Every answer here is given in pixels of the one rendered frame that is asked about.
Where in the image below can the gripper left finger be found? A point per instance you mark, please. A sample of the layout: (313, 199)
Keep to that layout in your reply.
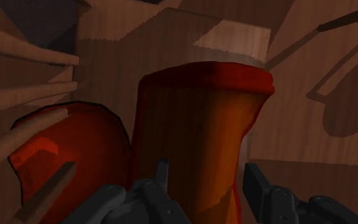
(154, 198)

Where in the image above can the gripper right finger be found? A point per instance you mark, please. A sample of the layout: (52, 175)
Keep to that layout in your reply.
(268, 198)

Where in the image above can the red tall cup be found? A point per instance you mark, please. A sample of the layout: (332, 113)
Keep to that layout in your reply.
(197, 133)

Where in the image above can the red round bowl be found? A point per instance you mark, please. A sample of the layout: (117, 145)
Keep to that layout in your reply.
(88, 142)

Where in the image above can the wooden slatted rack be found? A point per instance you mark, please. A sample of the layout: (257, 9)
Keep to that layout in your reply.
(26, 53)

